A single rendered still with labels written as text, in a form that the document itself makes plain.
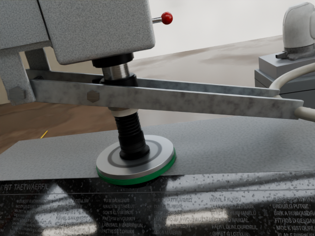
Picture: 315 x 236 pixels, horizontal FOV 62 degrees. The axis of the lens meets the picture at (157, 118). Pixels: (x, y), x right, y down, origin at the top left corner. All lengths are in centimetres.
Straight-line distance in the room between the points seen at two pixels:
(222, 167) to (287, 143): 19
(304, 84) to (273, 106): 88
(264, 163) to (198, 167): 15
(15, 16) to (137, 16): 22
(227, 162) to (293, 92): 95
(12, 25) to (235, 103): 50
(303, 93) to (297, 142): 84
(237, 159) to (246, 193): 9
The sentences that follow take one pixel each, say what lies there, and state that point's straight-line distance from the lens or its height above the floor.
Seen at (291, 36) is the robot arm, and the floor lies 100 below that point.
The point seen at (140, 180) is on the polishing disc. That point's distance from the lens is 64.
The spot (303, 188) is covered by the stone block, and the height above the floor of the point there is 84.
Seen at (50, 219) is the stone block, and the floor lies 80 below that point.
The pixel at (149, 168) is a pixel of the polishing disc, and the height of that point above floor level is 90.
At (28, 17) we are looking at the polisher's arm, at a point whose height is 127.
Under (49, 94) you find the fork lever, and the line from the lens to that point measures 63.
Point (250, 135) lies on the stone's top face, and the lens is 79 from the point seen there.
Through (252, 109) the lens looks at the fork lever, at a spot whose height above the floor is 98.
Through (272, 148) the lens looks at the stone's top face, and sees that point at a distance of 73.
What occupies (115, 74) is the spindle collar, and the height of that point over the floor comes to 112.
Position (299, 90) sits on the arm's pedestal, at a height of 75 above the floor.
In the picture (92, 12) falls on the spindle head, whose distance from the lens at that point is 53.
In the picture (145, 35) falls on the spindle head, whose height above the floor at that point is 120.
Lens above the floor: 123
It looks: 21 degrees down
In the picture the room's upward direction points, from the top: 11 degrees counter-clockwise
